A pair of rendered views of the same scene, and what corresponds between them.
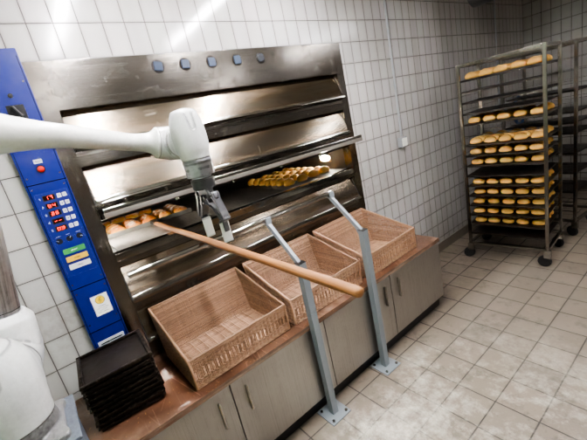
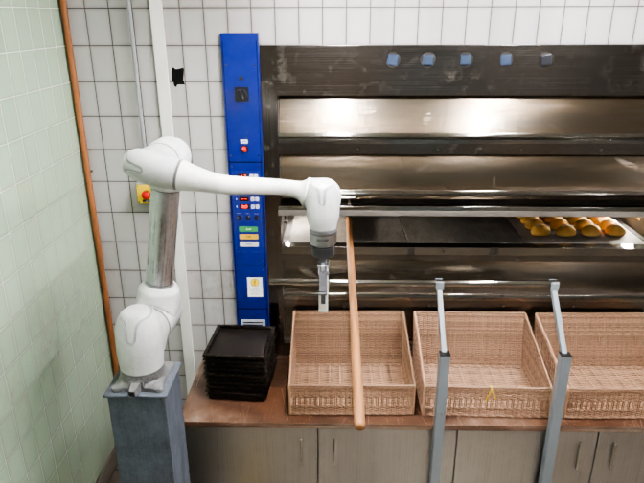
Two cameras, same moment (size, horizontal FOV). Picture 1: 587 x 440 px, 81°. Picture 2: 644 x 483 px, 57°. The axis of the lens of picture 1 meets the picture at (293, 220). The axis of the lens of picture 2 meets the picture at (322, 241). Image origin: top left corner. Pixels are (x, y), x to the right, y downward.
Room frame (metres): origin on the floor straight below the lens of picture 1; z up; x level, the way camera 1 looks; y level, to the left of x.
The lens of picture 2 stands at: (-0.35, -0.83, 2.22)
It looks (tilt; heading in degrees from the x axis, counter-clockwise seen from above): 21 degrees down; 37
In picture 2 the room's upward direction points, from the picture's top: straight up
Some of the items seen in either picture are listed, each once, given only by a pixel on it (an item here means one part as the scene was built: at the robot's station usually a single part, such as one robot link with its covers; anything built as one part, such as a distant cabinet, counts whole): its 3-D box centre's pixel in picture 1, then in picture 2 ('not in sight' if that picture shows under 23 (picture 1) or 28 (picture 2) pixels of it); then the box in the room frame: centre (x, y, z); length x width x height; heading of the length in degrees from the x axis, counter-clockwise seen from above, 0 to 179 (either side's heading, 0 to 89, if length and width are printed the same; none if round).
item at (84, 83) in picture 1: (224, 70); (484, 70); (2.22, 0.20, 2.00); 1.80 x 0.08 x 0.21; 125
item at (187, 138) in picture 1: (187, 134); (322, 203); (1.13, 0.27, 1.65); 0.13 x 0.11 x 0.16; 33
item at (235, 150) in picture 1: (245, 147); (475, 173); (2.20, 0.19, 1.54); 1.79 x 0.11 x 0.19; 125
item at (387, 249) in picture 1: (364, 238); (607, 362); (2.34, -0.47, 0.72); 0.56 x 0.49 x 0.28; 126
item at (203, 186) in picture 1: (205, 190); (323, 257); (1.12, 0.26, 1.47); 0.08 x 0.07 x 0.09; 35
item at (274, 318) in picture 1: (219, 318); (350, 358); (1.66, 0.50, 0.72); 0.56 x 0.49 x 0.28; 126
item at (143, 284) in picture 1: (265, 224); (466, 277); (2.20, 0.19, 1.02); 1.79 x 0.11 x 0.19; 125
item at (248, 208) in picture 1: (258, 204); (468, 248); (2.22, 0.20, 1.16); 1.80 x 0.06 x 0.04; 125
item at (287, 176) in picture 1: (287, 175); (560, 213); (2.90, -0.03, 1.21); 0.61 x 0.48 x 0.06; 35
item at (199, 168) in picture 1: (198, 168); (323, 236); (1.12, 0.26, 1.54); 0.09 x 0.09 x 0.06
